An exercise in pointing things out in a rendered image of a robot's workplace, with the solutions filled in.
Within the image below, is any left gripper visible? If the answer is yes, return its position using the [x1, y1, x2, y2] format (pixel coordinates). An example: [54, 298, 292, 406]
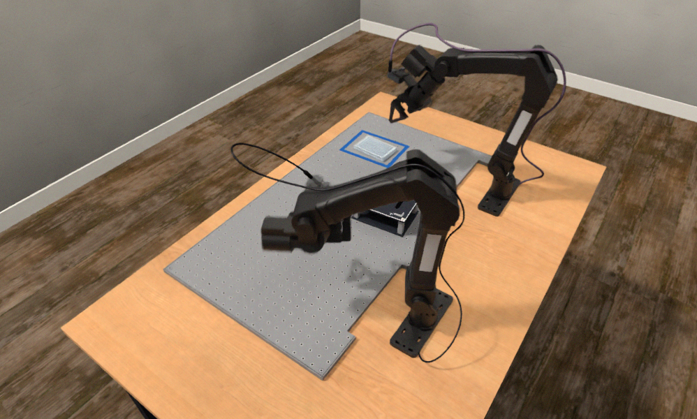
[307, 181, 353, 242]

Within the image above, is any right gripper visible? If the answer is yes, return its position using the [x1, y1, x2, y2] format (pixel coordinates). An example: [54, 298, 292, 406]
[388, 69, 432, 124]

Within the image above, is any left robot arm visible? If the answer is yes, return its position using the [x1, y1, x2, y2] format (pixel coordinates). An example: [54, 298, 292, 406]
[261, 149, 460, 358]

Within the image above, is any blue tape rectangle outline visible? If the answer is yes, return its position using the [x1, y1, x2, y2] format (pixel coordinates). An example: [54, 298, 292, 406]
[340, 130, 410, 168]

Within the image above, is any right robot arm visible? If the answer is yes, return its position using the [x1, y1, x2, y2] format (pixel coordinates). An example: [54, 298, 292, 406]
[400, 45, 557, 216]

